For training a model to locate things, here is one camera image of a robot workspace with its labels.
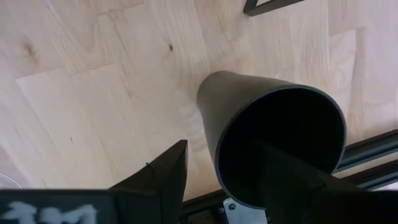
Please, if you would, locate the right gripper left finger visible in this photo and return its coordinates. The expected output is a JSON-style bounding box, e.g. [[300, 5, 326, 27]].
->
[[108, 139, 189, 224]]

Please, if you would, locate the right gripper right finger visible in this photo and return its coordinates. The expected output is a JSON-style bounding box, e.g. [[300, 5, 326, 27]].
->
[[258, 140, 371, 224]]

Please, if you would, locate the black plastic cup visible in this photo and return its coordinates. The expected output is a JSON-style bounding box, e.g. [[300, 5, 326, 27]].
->
[[196, 70, 348, 210]]

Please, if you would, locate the clear round plastic object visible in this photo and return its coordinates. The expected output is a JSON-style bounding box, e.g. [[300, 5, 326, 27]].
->
[[0, 174, 22, 190]]

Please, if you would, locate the silver metal bracket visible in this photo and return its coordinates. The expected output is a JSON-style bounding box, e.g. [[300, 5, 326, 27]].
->
[[223, 197, 268, 224]]

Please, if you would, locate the black table edge frame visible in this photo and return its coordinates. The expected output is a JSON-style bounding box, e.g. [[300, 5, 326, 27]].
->
[[180, 129, 398, 224]]

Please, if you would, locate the wooden shelf with black frame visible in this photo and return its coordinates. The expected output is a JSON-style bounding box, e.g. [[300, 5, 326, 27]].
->
[[243, 0, 305, 17]]

